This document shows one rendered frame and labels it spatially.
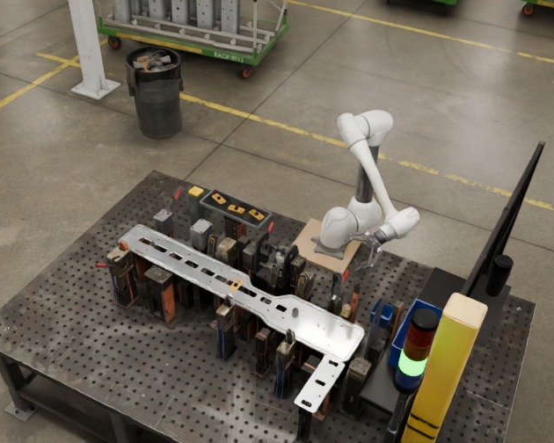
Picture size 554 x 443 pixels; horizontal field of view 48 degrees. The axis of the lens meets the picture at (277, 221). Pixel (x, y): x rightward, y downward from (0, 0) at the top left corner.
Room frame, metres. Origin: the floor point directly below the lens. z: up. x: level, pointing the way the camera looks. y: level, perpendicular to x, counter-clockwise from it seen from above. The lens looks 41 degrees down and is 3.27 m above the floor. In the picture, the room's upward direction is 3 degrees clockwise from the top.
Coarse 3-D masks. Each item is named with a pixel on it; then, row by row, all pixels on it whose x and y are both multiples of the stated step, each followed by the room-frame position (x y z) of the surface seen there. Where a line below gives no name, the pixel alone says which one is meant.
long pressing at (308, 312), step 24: (120, 240) 2.36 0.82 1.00; (168, 240) 2.38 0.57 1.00; (168, 264) 2.20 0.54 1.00; (216, 264) 2.22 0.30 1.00; (216, 288) 2.05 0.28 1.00; (264, 312) 1.91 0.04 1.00; (288, 312) 1.92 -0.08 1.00; (312, 312) 1.93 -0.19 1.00; (312, 336) 1.78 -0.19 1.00; (336, 336) 1.79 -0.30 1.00; (360, 336) 1.80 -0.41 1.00
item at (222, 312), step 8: (224, 304) 1.92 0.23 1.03; (216, 312) 1.87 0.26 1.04; (224, 312) 1.86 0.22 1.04; (232, 312) 1.90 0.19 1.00; (216, 320) 1.86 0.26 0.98; (224, 320) 1.85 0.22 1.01; (232, 320) 1.90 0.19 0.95; (224, 328) 1.85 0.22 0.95; (232, 328) 1.90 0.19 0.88; (224, 336) 1.86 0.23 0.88; (232, 336) 1.90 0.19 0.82; (224, 344) 1.86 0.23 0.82; (232, 344) 1.89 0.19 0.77; (224, 352) 1.85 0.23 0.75; (232, 352) 1.89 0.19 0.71; (224, 360) 1.84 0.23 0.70
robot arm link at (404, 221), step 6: (402, 210) 2.40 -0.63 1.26; (408, 210) 2.38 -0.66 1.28; (414, 210) 2.38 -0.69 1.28; (396, 216) 2.36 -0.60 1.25; (402, 216) 2.35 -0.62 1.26; (408, 216) 2.35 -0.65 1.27; (414, 216) 2.35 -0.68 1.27; (390, 222) 2.33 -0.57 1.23; (396, 222) 2.32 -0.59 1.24; (402, 222) 2.32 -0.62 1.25; (408, 222) 2.32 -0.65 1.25; (414, 222) 2.33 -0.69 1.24; (396, 228) 2.31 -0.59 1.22; (402, 228) 2.31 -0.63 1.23; (408, 228) 2.31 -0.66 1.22; (402, 234) 2.31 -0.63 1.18
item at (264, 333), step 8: (264, 328) 1.82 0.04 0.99; (256, 336) 1.78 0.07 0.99; (264, 336) 1.78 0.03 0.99; (256, 344) 1.77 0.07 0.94; (264, 344) 1.76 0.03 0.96; (264, 352) 1.76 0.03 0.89; (264, 360) 1.77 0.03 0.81; (256, 368) 1.78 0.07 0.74; (264, 368) 1.77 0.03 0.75; (256, 376) 1.75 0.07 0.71
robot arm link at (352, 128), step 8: (344, 120) 2.77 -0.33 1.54; (352, 120) 2.77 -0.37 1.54; (360, 120) 2.78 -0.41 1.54; (344, 128) 2.74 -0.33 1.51; (352, 128) 2.73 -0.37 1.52; (360, 128) 2.74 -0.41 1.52; (368, 128) 2.76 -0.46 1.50; (344, 136) 2.72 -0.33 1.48; (352, 136) 2.70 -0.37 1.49; (360, 136) 2.70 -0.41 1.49
